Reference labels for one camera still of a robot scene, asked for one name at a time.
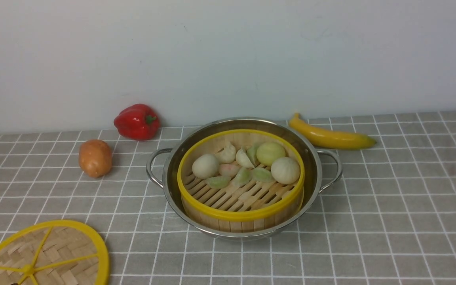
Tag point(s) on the brown potato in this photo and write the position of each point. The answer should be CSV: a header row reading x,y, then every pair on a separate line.
x,y
95,158

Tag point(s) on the green dumpling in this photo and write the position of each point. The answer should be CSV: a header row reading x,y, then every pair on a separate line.
x,y
242,177
218,182
251,153
263,175

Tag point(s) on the white dumpling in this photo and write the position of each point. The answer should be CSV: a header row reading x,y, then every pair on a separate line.
x,y
227,155
243,160

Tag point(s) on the bamboo steamer basket yellow rim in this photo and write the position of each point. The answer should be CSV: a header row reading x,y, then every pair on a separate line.
x,y
255,206

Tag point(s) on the white round bun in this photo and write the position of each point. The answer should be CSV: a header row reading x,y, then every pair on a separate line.
x,y
205,166
285,170

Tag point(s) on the woven bamboo steamer lid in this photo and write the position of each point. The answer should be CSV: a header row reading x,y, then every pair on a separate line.
x,y
56,252

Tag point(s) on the yellow banana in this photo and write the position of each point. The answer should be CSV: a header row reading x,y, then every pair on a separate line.
x,y
326,138

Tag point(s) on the pink dumpling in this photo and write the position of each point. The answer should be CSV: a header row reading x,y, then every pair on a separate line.
x,y
228,170

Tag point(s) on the grey checked tablecloth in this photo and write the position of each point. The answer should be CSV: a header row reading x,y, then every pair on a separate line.
x,y
390,220

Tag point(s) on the stainless steel pot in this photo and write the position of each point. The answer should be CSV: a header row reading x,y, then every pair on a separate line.
x,y
322,169

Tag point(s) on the red bell pepper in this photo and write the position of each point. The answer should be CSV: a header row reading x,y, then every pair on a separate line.
x,y
138,122

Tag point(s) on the yellow-green round bun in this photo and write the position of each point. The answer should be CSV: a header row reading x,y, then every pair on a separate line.
x,y
270,151

